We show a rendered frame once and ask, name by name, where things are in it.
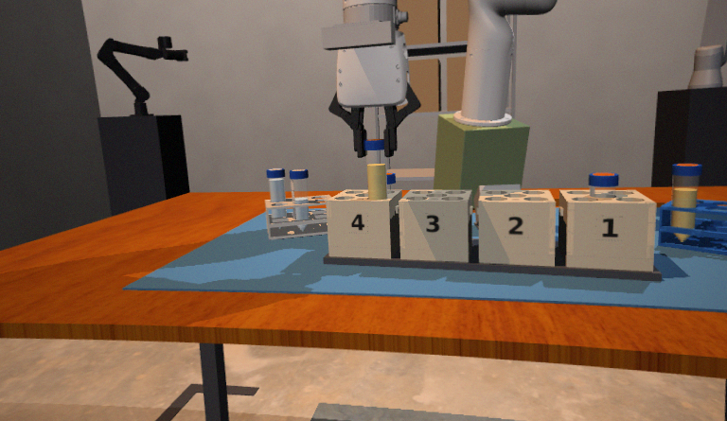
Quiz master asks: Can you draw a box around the light blue bench mat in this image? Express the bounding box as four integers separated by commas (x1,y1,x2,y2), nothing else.
122,207,727,313

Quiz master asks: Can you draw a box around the blue tube rack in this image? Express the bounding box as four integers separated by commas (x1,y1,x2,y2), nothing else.
658,200,727,255

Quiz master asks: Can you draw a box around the conical tube with pink liquid and blue cap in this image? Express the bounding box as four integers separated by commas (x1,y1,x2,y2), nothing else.
589,173,619,198

